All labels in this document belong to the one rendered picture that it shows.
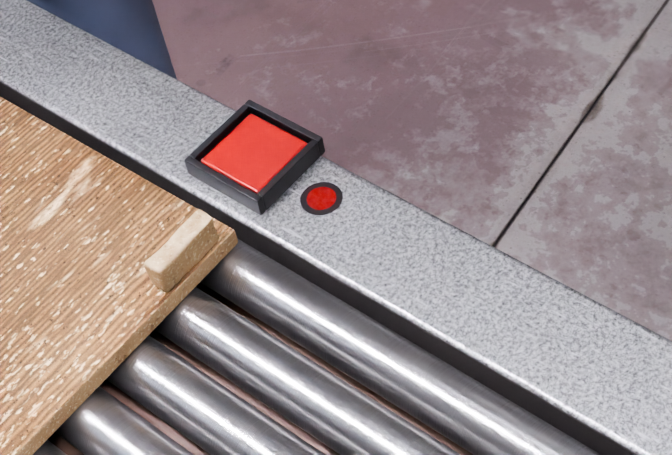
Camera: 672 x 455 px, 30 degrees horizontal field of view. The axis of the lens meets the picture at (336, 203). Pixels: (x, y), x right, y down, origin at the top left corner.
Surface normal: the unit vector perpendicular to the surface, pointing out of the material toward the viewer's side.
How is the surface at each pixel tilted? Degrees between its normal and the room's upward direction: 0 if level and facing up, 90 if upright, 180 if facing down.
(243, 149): 0
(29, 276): 0
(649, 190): 0
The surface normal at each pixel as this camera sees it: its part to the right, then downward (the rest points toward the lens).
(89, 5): 0.41, 0.66
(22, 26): -0.13, -0.63
